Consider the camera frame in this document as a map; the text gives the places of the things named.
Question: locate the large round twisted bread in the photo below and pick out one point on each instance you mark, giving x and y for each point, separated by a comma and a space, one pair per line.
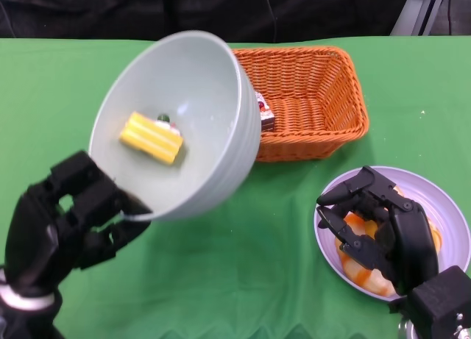
434, 236

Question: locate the grey round bowl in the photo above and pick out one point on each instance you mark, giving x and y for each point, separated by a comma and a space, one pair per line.
184, 78

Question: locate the small orange striped bread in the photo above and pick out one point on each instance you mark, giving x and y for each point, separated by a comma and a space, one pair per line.
362, 276

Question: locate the lilac round plate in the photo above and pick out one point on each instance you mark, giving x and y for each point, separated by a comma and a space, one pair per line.
441, 195

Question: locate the chocolate cake slice with cherry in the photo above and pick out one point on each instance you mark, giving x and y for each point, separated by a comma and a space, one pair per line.
265, 114

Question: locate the grey metal frame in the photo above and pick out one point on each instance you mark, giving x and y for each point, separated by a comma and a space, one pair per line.
412, 13

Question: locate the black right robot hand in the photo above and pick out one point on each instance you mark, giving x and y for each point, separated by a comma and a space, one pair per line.
412, 243

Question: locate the orange wicker basket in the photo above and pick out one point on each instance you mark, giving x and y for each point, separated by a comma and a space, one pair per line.
312, 96

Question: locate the yellow cake slice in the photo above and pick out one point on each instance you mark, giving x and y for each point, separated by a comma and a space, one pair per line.
151, 138

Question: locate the green tablecloth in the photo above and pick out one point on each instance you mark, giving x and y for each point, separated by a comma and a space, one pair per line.
257, 243

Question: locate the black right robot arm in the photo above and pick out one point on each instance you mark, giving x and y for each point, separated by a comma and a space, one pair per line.
438, 306

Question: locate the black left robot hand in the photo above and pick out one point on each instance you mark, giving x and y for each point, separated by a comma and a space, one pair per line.
37, 236

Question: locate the black backdrop curtain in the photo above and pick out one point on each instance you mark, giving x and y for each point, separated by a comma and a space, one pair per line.
92, 8

